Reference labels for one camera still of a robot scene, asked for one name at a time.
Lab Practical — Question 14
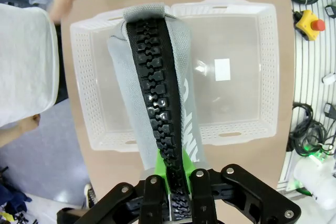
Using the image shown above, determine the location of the aluminium frame profile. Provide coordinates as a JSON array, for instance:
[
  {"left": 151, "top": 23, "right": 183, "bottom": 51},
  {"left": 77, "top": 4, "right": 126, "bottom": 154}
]
[{"left": 277, "top": 153, "right": 296, "bottom": 192}]

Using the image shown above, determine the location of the black white sneaker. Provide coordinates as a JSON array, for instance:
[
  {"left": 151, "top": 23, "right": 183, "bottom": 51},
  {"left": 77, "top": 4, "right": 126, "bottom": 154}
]
[{"left": 83, "top": 183, "right": 96, "bottom": 209}]

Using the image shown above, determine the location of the white perforated plastic basket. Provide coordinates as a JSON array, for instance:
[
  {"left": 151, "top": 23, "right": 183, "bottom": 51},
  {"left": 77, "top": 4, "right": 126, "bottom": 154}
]
[
  {"left": 69, "top": 6, "right": 173, "bottom": 153},
  {"left": 170, "top": 0, "right": 278, "bottom": 146}
]

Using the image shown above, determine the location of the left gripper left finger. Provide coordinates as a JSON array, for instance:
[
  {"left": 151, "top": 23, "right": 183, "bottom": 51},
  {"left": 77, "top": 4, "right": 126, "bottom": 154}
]
[{"left": 90, "top": 150, "right": 174, "bottom": 224}]

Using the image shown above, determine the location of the person right forearm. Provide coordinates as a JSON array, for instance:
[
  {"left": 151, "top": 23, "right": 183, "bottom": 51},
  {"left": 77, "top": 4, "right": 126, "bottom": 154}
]
[{"left": 0, "top": 125, "right": 24, "bottom": 149}]

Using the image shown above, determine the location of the person right hand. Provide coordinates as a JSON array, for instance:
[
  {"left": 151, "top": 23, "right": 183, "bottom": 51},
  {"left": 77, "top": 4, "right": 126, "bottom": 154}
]
[{"left": 18, "top": 113, "right": 41, "bottom": 133}]

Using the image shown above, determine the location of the black power adapter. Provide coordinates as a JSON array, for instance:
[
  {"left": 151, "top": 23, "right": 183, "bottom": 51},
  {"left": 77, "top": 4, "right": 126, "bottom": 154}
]
[
  {"left": 323, "top": 102, "right": 334, "bottom": 116},
  {"left": 324, "top": 5, "right": 336, "bottom": 19}
]

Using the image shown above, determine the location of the grey Campus zipper pouch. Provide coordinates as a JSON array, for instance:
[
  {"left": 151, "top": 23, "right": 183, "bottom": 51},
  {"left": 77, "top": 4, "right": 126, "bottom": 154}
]
[{"left": 106, "top": 2, "right": 208, "bottom": 221}]

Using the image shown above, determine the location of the white square basket label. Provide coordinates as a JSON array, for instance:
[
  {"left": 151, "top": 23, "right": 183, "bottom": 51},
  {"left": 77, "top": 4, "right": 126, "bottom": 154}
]
[{"left": 214, "top": 58, "right": 231, "bottom": 81}]

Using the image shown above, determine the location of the white power adapter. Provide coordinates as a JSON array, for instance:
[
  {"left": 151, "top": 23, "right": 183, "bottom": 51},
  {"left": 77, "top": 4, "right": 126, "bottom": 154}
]
[{"left": 322, "top": 73, "right": 336, "bottom": 86}]

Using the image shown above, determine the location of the blue clothes pile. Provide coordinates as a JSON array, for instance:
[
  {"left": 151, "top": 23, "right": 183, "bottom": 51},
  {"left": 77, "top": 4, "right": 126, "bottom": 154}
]
[{"left": 0, "top": 166, "right": 32, "bottom": 224}]

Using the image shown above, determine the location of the white plastic jug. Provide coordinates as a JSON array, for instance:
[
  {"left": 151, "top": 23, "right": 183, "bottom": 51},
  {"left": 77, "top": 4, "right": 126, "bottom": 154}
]
[{"left": 293, "top": 155, "right": 336, "bottom": 210}]

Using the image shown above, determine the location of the yellow red emergency stop button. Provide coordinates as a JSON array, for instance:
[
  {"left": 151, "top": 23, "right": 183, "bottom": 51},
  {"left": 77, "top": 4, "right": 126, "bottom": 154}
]
[{"left": 293, "top": 9, "right": 326, "bottom": 41}]

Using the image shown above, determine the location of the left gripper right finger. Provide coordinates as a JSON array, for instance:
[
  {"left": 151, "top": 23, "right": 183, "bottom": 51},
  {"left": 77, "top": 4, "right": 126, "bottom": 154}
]
[{"left": 181, "top": 152, "right": 300, "bottom": 224}]

